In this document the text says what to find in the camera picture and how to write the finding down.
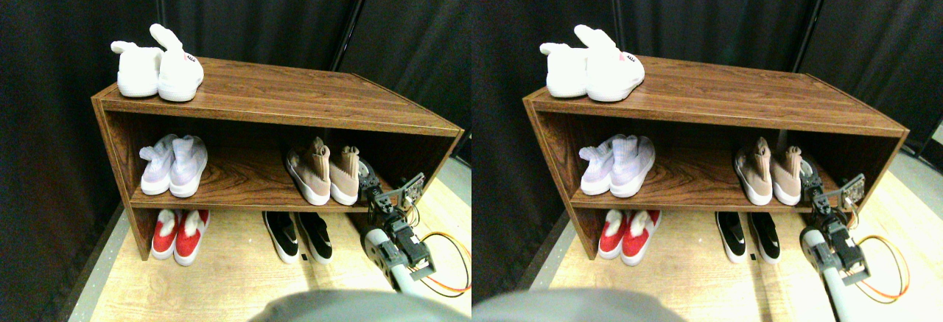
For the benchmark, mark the beige shoe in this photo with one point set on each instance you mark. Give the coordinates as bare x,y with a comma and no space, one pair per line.
787,182
755,178
345,182
313,178

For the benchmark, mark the black shoe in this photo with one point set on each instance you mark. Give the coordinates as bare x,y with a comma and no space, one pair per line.
317,239
766,239
282,239
733,239

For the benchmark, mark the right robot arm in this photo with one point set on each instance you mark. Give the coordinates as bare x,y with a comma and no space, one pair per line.
409,252
840,259

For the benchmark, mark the brown shoe rack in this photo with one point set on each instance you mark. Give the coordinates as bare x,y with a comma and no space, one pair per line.
295,93
737,93

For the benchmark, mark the red shoe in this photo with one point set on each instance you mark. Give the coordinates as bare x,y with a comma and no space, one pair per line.
191,241
641,241
613,239
165,239

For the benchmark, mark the lilac shoe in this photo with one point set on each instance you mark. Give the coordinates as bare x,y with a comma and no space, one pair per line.
189,171
597,173
633,171
156,173

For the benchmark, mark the white shoe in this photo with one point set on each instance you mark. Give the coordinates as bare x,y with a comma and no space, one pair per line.
615,75
138,71
180,75
566,71

